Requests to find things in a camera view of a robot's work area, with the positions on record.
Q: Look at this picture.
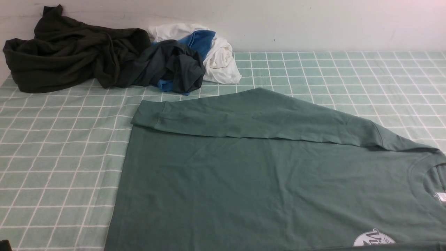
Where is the green long-sleeve top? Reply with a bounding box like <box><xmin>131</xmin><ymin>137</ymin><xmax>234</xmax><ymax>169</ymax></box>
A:
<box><xmin>105</xmin><ymin>88</ymin><xmax>445</xmax><ymax>251</ymax></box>

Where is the white crumpled garment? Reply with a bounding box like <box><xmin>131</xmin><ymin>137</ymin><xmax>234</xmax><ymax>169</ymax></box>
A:
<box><xmin>147</xmin><ymin>23</ymin><xmax>241</xmax><ymax>84</ymax></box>

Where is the dark grey crumpled garment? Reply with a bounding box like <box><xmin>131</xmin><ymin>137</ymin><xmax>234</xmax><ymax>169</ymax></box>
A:
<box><xmin>113</xmin><ymin>40</ymin><xmax>206</xmax><ymax>94</ymax></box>

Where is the blue crumpled garment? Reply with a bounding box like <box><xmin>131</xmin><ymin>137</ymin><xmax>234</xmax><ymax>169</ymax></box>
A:
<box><xmin>153</xmin><ymin>30</ymin><xmax>215</xmax><ymax>96</ymax></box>

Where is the green checkered tablecloth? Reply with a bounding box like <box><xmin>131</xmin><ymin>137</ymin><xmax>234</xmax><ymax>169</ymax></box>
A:
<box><xmin>0</xmin><ymin>51</ymin><xmax>446</xmax><ymax>251</ymax></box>

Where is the dark olive crumpled garment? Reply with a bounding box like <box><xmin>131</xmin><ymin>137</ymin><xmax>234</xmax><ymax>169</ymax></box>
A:
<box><xmin>3</xmin><ymin>5</ymin><xmax>151</xmax><ymax>93</ymax></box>

